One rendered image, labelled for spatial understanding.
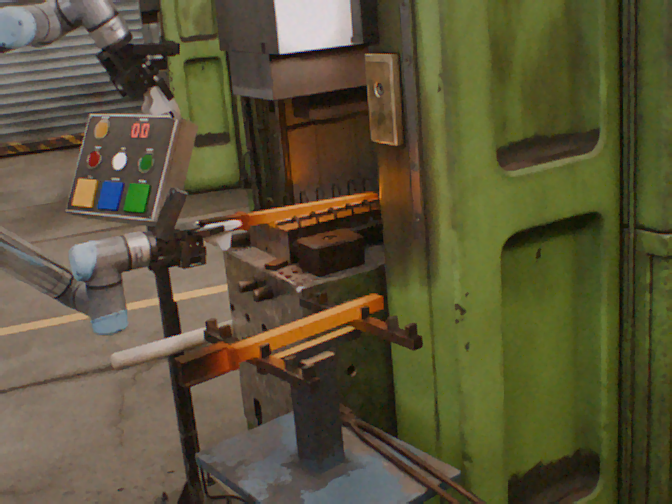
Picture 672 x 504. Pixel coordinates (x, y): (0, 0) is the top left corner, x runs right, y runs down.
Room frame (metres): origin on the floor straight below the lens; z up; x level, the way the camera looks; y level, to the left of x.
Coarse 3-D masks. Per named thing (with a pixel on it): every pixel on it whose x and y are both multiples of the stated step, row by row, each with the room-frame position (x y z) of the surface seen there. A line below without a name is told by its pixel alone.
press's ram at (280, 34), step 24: (216, 0) 2.04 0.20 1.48; (240, 0) 1.93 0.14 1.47; (264, 0) 1.84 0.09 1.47; (288, 0) 1.81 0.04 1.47; (312, 0) 1.84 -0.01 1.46; (336, 0) 1.87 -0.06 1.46; (216, 24) 2.06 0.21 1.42; (240, 24) 1.95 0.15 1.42; (264, 24) 1.85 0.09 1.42; (288, 24) 1.81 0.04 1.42; (312, 24) 1.84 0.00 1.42; (336, 24) 1.86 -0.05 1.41; (240, 48) 1.96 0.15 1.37; (264, 48) 1.87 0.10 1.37; (288, 48) 1.81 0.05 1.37; (312, 48) 1.84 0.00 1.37
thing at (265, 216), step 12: (300, 204) 1.96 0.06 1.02; (312, 204) 1.95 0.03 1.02; (324, 204) 1.96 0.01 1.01; (336, 204) 1.97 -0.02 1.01; (228, 216) 1.86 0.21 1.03; (240, 216) 1.86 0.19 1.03; (252, 216) 1.87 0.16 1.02; (264, 216) 1.89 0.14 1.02; (276, 216) 1.90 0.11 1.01; (288, 216) 1.91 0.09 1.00; (240, 228) 1.86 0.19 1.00
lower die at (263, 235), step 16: (336, 208) 1.96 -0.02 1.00; (368, 208) 1.96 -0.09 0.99; (288, 224) 1.89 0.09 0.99; (304, 224) 1.88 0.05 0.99; (320, 224) 1.88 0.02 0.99; (256, 240) 1.99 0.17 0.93; (272, 240) 1.91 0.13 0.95; (288, 240) 1.84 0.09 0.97; (368, 240) 1.94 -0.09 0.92; (288, 256) 1.85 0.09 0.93
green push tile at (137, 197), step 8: (136, 184) 2.23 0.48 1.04; (144, 184) 2.22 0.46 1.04; (128, 192) 2.24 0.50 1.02; (136, 192) 2.22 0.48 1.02; (144, 192) 2.20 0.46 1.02; (128, 200) 2.22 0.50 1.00; (136, 200) 2.21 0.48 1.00; (144, 200) 2.19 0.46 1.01; (128, 208) 2.21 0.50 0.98; (136, 208) 2.20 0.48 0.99; (144, 208) 2.18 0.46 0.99
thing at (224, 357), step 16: (352, 304) 1.47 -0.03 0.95; (368, 304) 1.47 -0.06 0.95; (304, 320) 1.41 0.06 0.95; (320, 320) 1.41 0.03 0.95; (336, 320) 1.43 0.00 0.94; (256, 336) 1.36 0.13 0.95; (272, 336) 1.35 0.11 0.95; (288, 336) 1.37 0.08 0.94; (304, 336) 1.39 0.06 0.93; (192, 352) 1.29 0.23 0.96; (208, 352) 1.29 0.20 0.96; (224, 352) 1.31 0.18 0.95; (240, 352) 1.31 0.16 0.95; (256, 352) 1.33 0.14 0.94; (192, 368) 1.27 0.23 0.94; (208, 368) 1.29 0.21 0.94; (224, 368) 1.30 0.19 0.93; (192, 384) 1.26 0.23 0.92
